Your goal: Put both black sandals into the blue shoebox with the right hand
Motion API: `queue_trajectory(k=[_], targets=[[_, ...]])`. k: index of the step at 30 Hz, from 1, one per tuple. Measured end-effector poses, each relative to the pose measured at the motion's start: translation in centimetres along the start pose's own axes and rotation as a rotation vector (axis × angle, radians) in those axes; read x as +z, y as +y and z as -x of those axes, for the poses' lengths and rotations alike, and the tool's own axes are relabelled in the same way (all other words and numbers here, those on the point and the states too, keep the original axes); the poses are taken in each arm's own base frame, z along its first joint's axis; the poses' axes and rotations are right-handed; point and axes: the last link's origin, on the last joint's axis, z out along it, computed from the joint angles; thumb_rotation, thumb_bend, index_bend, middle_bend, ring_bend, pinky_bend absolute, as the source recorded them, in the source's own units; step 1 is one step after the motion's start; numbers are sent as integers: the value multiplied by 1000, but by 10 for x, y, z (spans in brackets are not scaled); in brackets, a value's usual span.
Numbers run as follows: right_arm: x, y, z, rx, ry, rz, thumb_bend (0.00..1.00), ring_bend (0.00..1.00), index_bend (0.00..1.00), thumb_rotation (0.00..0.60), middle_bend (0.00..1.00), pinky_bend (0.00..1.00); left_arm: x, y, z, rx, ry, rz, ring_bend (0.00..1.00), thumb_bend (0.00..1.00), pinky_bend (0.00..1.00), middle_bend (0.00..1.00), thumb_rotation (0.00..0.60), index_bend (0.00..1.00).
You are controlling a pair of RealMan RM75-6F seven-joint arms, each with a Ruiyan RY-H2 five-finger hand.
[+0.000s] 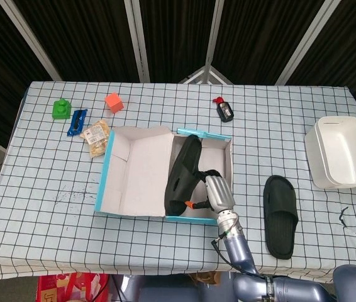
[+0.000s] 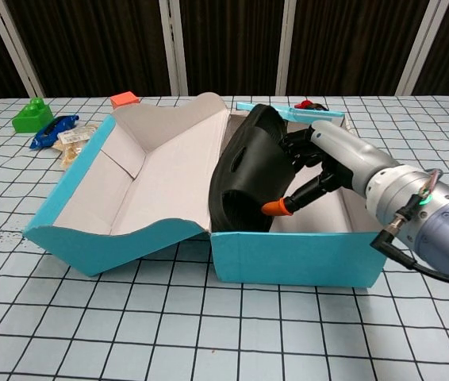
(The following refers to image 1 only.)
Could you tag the metal screen foot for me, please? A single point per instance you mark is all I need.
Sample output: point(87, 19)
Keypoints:
point(205, 74)

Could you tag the green toy block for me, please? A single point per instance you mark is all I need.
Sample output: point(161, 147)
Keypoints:
point(61, 110)

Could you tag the black slipper with tag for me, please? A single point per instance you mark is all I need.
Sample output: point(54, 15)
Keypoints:
point(184, 170)

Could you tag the brown paper bag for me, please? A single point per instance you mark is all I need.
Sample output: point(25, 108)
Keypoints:
point(206, 278)

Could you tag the light blue shoe box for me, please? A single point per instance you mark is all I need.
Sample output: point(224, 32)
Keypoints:
point(143, 176)

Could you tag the orange cube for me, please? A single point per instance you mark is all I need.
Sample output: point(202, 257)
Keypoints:
point(114, 103)

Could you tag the white plastic bin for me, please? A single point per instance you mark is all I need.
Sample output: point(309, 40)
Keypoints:
point(341, 151)
point(311, 157)

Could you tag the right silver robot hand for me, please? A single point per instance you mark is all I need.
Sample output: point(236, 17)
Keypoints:
point(220, 193)

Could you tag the dark folding screen white frames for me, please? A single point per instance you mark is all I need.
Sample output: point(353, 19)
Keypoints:
point(137, 47)

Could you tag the checked light blue tablecloth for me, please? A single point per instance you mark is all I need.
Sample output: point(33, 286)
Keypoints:
point(39, 220)

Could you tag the clear bag of nuts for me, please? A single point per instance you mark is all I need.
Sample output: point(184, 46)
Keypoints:
point(95, 135)

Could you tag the black bottle with red cap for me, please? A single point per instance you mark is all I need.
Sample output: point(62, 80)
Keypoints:
point(225, 111)

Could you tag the red patterned bag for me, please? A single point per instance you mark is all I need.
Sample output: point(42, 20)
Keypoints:
point(71, 287)

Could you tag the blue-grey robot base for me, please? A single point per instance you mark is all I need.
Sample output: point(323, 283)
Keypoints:
point(171, 291)

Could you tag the blue snack wrapper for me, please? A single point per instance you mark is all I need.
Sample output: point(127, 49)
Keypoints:
point(76, 122)

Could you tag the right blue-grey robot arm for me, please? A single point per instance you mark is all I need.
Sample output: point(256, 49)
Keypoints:
point(239, 251)

